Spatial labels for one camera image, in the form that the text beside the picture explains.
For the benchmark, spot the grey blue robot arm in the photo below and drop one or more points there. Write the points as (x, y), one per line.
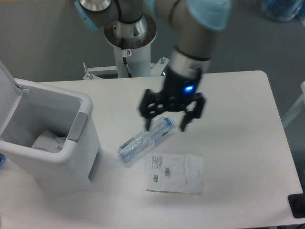
(198, 23)

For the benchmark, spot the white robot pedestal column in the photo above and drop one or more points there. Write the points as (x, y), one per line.
(131, 44)

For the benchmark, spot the white plastic package bag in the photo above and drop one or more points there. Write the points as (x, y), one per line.
(172, 173)

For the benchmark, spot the clear plastic water bottle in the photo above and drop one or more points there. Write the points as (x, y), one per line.
(140, 142)

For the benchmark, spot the blue plastic bag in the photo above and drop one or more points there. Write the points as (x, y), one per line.
(281, 10)

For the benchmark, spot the black device at table edge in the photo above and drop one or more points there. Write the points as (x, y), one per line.
(297, 205)

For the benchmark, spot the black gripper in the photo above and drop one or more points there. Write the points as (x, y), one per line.
(177, 93)

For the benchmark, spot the white trash can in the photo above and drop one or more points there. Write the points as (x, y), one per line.
(27, 109)

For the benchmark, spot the white trash inside can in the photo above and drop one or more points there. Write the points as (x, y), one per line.
(49, 142)

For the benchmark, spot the white frame at right edge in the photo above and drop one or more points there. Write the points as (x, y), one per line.
(297, 107)

